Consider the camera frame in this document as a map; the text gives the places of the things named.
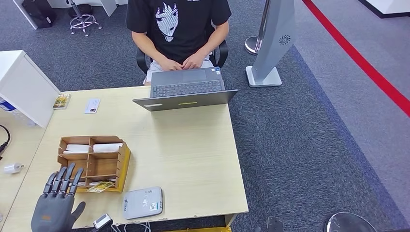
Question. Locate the person's right hand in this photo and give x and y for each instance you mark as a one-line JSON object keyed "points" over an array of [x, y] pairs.
{"points": [[171, 65]]}

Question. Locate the person's left hand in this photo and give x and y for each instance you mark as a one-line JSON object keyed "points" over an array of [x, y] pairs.
{"points": [[193, 62]]}

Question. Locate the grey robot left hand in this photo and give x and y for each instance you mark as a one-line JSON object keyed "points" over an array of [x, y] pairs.
{"points": [[52, 213]]}

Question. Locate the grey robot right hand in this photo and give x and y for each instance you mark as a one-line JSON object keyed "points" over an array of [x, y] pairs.
{"points": [[275, 224]]}

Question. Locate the yellow printed room key card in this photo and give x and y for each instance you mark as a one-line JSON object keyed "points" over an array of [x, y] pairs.
{"points": [[101, 187]]}

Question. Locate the white ID card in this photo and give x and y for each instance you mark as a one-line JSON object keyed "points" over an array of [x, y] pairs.
{"points": [[92, 105]]}

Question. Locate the person's right forearm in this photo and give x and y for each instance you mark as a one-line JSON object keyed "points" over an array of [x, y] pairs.
{"points": [[147, 46]]}

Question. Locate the person's left forearm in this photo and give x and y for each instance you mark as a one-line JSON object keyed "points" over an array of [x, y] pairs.
{"points": [[214, 40]]}

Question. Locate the person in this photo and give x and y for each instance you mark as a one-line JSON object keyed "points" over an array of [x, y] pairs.
{"points": [[179, 38]]}

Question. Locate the white card stack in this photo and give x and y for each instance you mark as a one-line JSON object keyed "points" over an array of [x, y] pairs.
{"points": [[78, 148], [107, 147]]}

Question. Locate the wooden card organiser box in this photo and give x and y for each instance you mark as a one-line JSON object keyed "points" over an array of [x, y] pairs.
{"points": [[105, 165]]}

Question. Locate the grey white card reader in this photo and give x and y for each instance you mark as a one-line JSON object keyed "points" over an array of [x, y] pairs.
{"points": [[141, 204]]}

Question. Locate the hotel card with yellow picture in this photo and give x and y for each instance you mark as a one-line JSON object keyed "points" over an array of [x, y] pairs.
{"points": [[61, 101]]}

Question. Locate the dark grey laptop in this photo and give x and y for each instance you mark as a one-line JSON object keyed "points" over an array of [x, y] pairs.
{"points": [[185, 87]]}

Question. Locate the white power adapter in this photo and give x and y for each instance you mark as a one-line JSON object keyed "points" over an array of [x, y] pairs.
{"points": [[12, 168]]}

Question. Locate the yellow box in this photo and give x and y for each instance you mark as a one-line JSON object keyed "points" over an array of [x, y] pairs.
{"points": [[205, 230]]}

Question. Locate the chrome round dome base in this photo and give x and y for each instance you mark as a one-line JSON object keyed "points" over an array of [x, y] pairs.
{"points": [[349, 223]]}

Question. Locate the white office desk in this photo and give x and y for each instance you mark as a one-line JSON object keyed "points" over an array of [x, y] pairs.
{"points": [[109, 6]]}

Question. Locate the silver kiosk stand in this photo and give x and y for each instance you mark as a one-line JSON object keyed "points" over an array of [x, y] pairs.
{"points": [[275, 32]]}

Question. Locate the chrome stool base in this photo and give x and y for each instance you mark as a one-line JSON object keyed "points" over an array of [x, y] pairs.
{"points": [[74, 8]]}

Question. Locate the clear bottle with blue label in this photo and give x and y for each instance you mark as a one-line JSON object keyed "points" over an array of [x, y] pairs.
{"points": [[9, 108]]}

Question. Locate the white cabinet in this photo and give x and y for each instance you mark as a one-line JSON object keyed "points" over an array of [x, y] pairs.
{"points": [[25, 86]]}

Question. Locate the black bag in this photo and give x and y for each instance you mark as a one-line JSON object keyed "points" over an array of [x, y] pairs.
{"points": [[38, 12]]}

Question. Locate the white platform with black edge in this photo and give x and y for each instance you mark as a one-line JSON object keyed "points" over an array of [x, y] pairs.
{"points": [[390, 6]]}

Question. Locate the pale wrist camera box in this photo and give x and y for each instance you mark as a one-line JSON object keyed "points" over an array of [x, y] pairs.
{"points": [[102, 221]]}

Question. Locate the chrome stanchion post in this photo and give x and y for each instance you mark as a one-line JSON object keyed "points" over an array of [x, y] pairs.
{"points": [[253, 44]]}

